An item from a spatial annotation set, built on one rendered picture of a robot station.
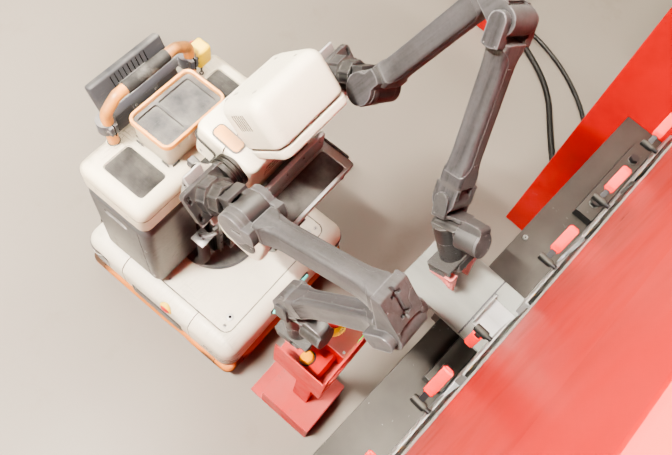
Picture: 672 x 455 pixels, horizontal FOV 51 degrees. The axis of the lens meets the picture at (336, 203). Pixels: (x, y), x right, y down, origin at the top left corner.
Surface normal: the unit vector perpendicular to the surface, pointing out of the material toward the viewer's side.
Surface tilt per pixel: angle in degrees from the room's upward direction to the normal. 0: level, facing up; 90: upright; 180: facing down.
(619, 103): 90
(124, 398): 0
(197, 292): 0
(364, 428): 0
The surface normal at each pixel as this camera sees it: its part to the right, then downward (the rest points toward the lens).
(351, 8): 0.11, -0.44
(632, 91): -0.69, 0.61
